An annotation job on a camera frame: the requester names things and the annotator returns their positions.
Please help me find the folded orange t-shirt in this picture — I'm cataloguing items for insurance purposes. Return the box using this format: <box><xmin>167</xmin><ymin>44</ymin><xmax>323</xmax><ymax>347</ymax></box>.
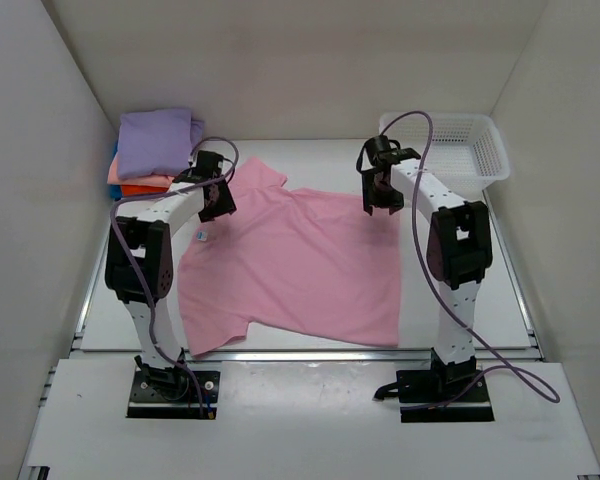
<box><xmin>120</xmin><ymin>182</ymin><xmax>171</xmax><ymax>197</ymax></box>

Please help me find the folded salmon t-shirt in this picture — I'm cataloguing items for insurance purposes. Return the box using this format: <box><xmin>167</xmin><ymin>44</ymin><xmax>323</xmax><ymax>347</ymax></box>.
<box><xmin>107</xmin><ymin>154</ymin><xmax>174</xmax><ymax>188</ymax></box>

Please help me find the white plastic basket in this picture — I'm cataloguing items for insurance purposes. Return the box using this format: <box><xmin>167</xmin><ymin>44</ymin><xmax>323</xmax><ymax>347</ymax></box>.
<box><xmin>379</xmin><ymin>112</ymin><xmax>510</xmax><ymax>200</ymax></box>

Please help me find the aluminium table edge rail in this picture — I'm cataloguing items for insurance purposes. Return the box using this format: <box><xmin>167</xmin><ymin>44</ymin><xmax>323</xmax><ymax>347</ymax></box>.
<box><xmin>72</xmin><ymin>211</ymin><xmax>541</xmax><ymax>362</ymax></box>

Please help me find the folded purple t-shirt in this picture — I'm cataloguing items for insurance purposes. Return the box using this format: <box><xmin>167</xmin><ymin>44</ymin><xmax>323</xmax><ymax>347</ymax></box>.
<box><xmin>117</xmin><ymin>108</ymin><xmax>205</xmax><ymax>180</ymax></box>

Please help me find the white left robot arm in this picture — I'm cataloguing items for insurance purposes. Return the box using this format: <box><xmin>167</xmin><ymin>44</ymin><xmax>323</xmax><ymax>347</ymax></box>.
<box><xmin>105</xmin><ymin>150</ymin><xmax>237</xmax><ymax>399</ymax></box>

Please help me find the pink t-shirt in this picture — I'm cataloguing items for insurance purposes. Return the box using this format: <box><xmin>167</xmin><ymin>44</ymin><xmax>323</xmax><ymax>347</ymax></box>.
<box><xmin>177</xmin><ymin>158</ymin><xmax>401</xmax><ymax>355</ymax></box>

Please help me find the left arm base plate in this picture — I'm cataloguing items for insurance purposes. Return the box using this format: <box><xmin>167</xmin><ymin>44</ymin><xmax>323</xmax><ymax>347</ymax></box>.
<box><xmin>126</xmin><ymin>368</ymin><xmax>221</xmax><ymax>421</ymax></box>

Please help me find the folded blue t-shirt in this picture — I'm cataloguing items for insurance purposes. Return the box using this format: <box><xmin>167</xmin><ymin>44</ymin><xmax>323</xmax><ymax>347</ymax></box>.
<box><xmin>108</xmin><ymin>143</ymin><xmax>123</xmax><ymax>201</ymax></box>

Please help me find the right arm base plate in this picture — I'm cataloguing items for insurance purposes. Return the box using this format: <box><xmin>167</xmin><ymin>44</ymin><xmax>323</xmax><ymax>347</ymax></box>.
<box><xmin>373</xmin><ymin>370</ymin><xmax>495</xmax><ymax>424</ymax></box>

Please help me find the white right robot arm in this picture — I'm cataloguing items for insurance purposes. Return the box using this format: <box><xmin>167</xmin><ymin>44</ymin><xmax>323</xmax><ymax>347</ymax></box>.
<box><xmin>356</xmin><ymin>135</ymin><xmax>493</xmax><ymax>403</ymax></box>

